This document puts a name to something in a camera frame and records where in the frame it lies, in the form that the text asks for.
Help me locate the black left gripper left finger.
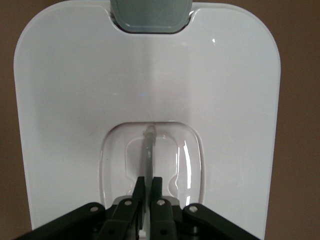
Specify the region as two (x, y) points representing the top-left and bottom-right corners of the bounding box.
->
(14, 176), (146, 240)

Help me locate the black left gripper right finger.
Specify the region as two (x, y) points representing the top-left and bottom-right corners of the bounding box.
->
(149, 176), (262, 240)

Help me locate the white box lid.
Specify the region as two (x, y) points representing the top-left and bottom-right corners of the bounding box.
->
(13, 0), (282, 240)

